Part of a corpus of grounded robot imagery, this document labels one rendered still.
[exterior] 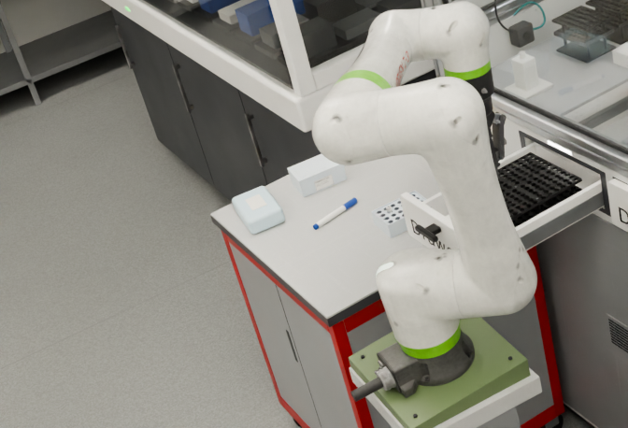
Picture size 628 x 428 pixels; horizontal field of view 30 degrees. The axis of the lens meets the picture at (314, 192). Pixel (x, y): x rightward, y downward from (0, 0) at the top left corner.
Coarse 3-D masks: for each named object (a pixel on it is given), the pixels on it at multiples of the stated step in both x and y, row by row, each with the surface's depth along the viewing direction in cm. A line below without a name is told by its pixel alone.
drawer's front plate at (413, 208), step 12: (408, 204) 257; (420, 204) 254; (408, 216) 260; (420, 216) 254; (432, 216) 249; (444, 216) 248; (408, 228) 263; (444, 228) 246; (420, 240) 261; (444, 240) 249; (456, 240) 244
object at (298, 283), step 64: (320, 192) 301; (384, 192) 294; (256, 256) 284; (320, 256) 276; (384, 256) 270; (256, 320) 319; (320, 320) 265; (384, 320) 266; (512, 320) 287; (320, 384) 291
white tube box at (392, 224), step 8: (416, 192) 283; (400, 200) 282; (424, 200) 280; (384, 208) 281; (392, 208) 280; (400, 208) 279; (376, 216) 279; (384, 216) 278; (392, 216) 278; (400, 216) 276; (376, 224) 281; (384, 224) 276; (392, 224) 274; (400, 224) 275; (384, 232) 278; (392, 232) 275; (400, 232) 276
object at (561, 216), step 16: (512, 160) 268; (560, 160) 263; (592, 176) 254; (592, 192) 250; (560, 208) 247; (576, 208) 249; (592, 208) 251; (528, 224) 244; (544, 224) 246; (560, 224) 248; (528, 240) 245
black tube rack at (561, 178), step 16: (528, 160) 264; (544, 160) 262; (512, 176) 260; (528, 176) 259; (544, 176) 258; (560, 176) 255; (576, 176) 253; (512, 192) 255; (528, 192) 253; (544, 192) 252; (560, 192) 250; (576, 192) 254; (512, 208) 249; (528, 208) 248; (544, 208) 252
